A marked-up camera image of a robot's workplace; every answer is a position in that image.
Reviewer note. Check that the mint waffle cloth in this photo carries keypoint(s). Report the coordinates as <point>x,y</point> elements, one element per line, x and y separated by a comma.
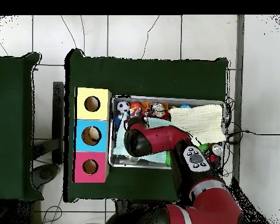
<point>120,144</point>

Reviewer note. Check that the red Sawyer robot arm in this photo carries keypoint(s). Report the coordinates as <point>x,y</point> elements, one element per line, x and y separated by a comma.
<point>158,137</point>

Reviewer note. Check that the wooden box with three holes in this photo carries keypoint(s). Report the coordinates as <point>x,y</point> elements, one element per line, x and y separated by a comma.
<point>93,114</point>

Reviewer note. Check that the clear mesh bin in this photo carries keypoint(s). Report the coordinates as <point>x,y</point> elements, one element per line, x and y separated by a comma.
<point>196,100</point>

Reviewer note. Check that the orange plastic toy block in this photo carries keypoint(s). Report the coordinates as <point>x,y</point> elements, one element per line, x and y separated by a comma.
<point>145,105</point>

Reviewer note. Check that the orange ball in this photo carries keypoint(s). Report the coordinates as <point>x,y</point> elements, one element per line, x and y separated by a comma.
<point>135,104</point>

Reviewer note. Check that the crushed silver can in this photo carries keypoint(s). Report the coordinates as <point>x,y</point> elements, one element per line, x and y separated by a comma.
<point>158,107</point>

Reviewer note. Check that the small soccer ball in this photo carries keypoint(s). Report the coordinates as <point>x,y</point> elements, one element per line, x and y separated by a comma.
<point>123,106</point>

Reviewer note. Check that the dark green table cloth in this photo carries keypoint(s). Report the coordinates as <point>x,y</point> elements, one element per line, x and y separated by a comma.
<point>142,77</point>

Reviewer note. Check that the blue globe ball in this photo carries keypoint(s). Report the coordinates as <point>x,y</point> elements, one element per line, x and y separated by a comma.
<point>185,106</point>

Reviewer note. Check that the cream waffle cloth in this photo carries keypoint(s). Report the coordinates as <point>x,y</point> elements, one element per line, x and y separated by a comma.
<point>200,121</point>

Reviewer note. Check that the green covered side table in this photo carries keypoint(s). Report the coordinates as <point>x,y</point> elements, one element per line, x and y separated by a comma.
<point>11,128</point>

